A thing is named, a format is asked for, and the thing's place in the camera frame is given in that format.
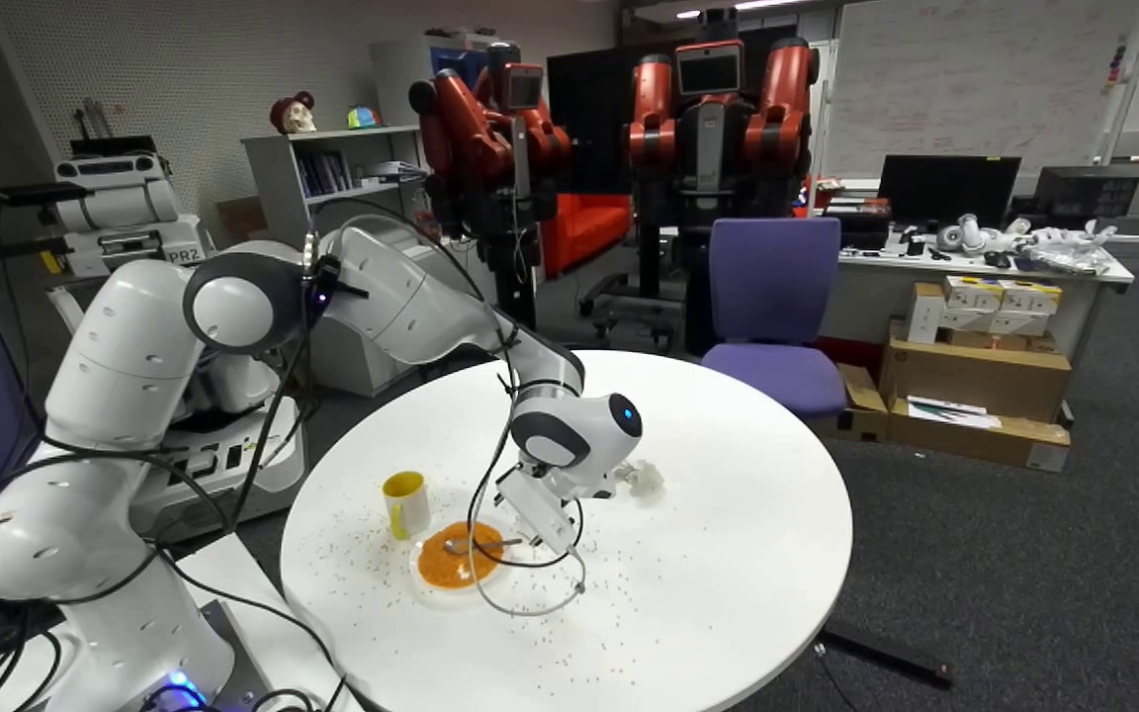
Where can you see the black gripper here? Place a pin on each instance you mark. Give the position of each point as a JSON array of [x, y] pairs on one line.
[[535, 507]]

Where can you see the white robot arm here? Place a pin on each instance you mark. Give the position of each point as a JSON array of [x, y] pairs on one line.
[[96, 396]]

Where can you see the white robot base platform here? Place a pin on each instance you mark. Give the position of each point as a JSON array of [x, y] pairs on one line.
[[259, 608]]

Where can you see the orange lentils heap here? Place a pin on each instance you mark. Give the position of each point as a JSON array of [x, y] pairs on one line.
[[445, 560]]

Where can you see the white bowl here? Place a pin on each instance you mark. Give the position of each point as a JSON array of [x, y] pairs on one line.
[[431, 582]]

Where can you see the round white table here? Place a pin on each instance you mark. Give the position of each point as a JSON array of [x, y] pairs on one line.
[[673, 596]]

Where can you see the white box machine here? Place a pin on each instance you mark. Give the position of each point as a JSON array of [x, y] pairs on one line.
[[220, 462]]

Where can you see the red humanoid robot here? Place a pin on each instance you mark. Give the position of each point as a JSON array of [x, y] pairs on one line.
[[477, 144], [714, 134]]

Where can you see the white shelf unit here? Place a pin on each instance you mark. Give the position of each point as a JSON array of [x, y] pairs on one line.
[[333, 171]]

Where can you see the white grey lab machine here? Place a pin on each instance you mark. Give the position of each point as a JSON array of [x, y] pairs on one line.
[[114, 190], [134, 248]]

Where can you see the mannequin head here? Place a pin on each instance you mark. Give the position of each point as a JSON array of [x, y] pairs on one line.
[[295, 111]]

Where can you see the cluttered white desk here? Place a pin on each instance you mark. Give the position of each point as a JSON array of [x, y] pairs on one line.
[[888, 283]]

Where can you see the flat cardboard box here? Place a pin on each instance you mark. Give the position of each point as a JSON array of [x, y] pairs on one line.
[[978, 446]]

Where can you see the small white box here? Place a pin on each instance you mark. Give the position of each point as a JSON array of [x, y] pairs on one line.
[[1029, 308], [952, 316]]

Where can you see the large cardboard box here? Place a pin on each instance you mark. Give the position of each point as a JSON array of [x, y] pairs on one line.
[[978, 383]]

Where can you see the black desk monitor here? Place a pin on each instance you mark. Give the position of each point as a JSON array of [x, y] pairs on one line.
[[1083, 194], [952, 190]]

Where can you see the white desk clutter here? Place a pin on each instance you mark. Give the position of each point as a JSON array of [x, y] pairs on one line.
[[1029, 243]]

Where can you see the white whiteboard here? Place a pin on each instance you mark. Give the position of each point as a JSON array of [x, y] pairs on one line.
[[965, 80]]

